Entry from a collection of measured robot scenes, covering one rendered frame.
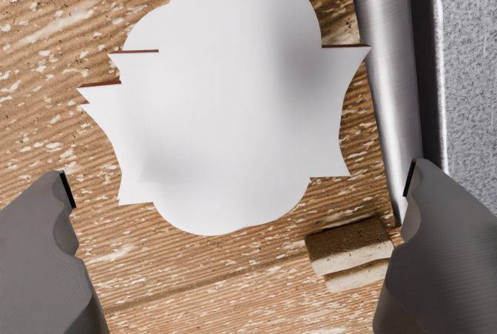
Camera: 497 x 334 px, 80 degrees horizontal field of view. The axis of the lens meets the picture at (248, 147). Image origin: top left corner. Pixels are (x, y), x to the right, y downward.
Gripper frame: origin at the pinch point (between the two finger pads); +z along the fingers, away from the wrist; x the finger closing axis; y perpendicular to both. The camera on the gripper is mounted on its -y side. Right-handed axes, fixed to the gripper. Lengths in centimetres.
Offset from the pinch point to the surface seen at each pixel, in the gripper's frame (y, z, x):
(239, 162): 2.5, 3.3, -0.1
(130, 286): 16.1, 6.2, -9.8
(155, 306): 18.8, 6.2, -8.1
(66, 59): -2.8, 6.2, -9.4
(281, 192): 4.6, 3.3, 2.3
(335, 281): 13.0, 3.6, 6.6
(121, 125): 0.5, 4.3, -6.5
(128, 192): 4.9, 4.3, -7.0
